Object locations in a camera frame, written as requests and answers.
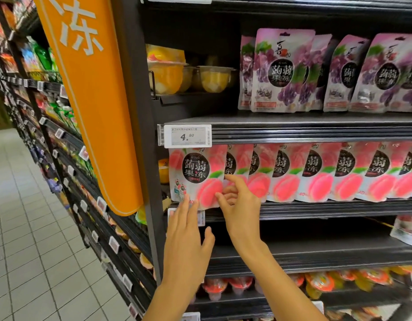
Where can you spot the row of bright green pouches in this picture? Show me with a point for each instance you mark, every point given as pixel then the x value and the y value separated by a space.
pixel 42 58

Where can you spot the row of orange packets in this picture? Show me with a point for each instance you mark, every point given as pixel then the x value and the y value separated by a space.
pixel 120 232

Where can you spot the black metal store shelf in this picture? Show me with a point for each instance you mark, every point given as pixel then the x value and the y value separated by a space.
pixel 69 138

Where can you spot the person's right hand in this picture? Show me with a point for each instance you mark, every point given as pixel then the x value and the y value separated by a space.
pixel 244 220

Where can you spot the orange hanging sign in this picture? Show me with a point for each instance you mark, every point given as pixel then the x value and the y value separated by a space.
pixel 92 113

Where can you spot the large yellow jelly tubs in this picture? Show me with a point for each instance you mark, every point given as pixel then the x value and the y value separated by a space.
pixel 163 170

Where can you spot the person's left hand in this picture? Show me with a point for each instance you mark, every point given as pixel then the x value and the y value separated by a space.
pixel 184 257

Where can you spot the row of yellow jelly cups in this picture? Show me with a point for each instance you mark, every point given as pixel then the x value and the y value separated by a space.
pixel 165 76

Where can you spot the rows of small price tags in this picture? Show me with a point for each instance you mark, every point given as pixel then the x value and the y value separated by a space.
pixel 114 245

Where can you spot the red jelly bag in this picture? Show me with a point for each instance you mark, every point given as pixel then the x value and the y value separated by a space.
pixel 196 170

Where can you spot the pink peach jelly bag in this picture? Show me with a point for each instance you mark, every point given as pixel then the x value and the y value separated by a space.
pixel 406 230

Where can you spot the person's right forearm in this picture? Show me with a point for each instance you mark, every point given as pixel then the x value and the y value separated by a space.
pixel 286 294

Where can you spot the black low shelf rack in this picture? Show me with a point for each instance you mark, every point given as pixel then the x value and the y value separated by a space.
pixel 292 128

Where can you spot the row of purple jelly packs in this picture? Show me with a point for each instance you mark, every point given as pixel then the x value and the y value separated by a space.
pixel 279 73

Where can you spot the row of pink jelly packs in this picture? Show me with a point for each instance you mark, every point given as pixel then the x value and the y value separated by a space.
pixel 319 177

